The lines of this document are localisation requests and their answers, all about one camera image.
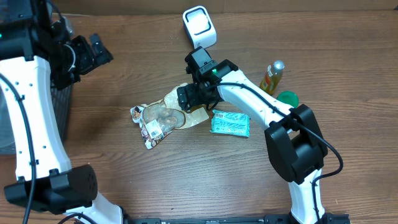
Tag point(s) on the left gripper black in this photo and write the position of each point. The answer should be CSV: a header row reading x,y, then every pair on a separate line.
x,y
91,61

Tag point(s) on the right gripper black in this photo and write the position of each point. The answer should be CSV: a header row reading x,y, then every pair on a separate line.
x,y
187,97

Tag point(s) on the brown snack bag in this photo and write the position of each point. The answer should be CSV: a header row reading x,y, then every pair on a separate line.
x,y
159,119

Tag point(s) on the teal snack packet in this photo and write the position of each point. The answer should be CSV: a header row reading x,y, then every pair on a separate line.
x,y
237,124

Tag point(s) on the yellow liquid bottle silver cap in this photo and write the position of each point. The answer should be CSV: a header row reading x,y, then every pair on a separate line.
x,y
272,77

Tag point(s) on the green lid white jar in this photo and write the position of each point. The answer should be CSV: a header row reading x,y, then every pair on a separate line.
x,y
289,97

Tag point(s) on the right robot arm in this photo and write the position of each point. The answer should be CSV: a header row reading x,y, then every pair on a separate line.
x,y
293,137

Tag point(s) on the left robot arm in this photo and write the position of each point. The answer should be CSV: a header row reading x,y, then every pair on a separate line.
x,y
39,55

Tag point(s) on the white barcode scanner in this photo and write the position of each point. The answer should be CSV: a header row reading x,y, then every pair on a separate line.
x,y
198,27

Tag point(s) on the grey plastic mesh basket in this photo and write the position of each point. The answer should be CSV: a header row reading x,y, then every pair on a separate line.
x,y
61,100

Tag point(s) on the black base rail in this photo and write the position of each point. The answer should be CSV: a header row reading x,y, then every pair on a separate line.
x,y
328,218

